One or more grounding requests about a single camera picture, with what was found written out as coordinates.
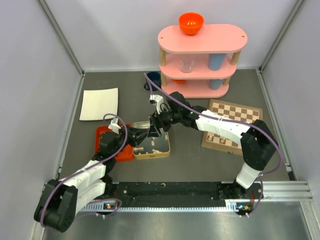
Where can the light blue cup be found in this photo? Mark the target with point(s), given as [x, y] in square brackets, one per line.
[215, 84]
[215, 61]

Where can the pink three-tier shelf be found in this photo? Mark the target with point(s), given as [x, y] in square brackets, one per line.
[211, 39]

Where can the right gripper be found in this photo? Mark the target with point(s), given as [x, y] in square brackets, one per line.
[157, 119]

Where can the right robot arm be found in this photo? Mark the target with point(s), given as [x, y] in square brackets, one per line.
[257, 143]

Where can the gold metal tin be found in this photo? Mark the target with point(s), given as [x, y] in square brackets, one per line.
[154, 147]

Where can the white piece in tin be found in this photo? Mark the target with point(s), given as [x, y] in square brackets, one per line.
[138, 149]

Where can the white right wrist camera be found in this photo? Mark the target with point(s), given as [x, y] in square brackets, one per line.
[156, 100]

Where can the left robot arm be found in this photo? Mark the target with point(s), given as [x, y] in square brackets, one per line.
[61, 200]

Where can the wooden chess board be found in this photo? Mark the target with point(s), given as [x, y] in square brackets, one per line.
[232, 111]

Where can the small orange bowl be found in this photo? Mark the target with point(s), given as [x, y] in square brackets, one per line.
[179, 81]

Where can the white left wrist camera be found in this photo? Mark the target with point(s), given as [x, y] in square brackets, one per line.
[114, 126]

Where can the light blue lower cup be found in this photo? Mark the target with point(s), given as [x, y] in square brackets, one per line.
[215, 84]

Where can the clear glass cup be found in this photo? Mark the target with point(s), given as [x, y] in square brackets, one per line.
[187, 63]

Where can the white square plate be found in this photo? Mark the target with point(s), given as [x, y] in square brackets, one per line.
[97, 103]

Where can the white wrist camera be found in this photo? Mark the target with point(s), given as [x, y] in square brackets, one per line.
[156, 100]
[114, 126]

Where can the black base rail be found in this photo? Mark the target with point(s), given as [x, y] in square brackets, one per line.
[179, 194]

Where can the grey cable duct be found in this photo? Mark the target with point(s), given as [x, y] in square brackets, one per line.
[107, 207]

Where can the dark blue mug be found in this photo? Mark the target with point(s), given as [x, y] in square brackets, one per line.
[155, 77]

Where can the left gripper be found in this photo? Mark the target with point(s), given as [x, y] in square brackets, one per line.
[136, 135]

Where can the orange plastic bowl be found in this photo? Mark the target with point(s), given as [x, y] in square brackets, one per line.
[191, 23]

